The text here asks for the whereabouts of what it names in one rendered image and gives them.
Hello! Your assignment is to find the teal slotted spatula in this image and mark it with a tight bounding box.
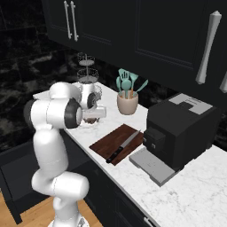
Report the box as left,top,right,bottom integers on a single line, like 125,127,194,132
118,67,130,93

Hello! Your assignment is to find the black-handled kitchen knife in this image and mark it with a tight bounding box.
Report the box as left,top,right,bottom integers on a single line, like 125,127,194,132
106,129,142,164

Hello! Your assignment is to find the black cupboard door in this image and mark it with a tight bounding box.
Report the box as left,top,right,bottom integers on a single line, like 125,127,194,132
70,0,140,67
133,0,227,93
41,0,73,46

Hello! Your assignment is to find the black coffee machine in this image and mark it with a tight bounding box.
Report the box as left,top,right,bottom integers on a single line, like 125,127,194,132
129,92,222,188

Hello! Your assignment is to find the teal spoon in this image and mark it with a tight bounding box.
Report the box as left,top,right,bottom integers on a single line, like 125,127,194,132
121,78,132,99

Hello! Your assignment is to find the brown wooden cutting board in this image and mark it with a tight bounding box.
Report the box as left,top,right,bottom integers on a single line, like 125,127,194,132
89,123,145,167

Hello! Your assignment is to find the silver base cupboard handle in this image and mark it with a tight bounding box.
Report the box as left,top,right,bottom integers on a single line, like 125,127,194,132
143,216,155,227

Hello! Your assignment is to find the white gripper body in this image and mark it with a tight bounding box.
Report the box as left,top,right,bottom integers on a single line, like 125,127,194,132
82,105,107,121

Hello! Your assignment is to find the tiered wire stand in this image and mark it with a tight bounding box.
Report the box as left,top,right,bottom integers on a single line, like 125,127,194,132
76,51,104,103

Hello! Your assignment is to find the black base cupboard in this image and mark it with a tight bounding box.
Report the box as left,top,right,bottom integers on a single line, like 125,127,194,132
83,160,160,227

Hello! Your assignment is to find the beige utensil pot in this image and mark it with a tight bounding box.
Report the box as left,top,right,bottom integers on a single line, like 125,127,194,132
116,90,139,116

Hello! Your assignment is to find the dark brown meat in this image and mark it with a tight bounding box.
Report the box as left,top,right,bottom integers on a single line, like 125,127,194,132
82,117,98,125

